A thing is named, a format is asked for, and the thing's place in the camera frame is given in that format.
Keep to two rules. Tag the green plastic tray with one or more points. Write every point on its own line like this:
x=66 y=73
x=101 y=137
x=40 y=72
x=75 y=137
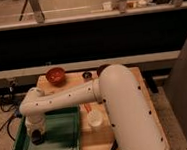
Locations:
x=62 y=132

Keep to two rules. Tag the red bowl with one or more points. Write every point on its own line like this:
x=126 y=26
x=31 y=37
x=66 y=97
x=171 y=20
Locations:
x=55 y=75

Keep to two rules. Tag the wooden table board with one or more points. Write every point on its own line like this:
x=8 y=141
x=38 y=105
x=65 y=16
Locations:
x=101 y=137

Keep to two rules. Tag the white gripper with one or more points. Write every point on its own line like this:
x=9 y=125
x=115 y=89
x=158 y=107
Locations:
x=35 y=123

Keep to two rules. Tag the white plastic cup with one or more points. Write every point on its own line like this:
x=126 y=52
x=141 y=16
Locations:
x=95 y=118

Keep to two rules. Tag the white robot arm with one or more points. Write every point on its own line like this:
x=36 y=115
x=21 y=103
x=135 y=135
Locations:
x=134 y=123

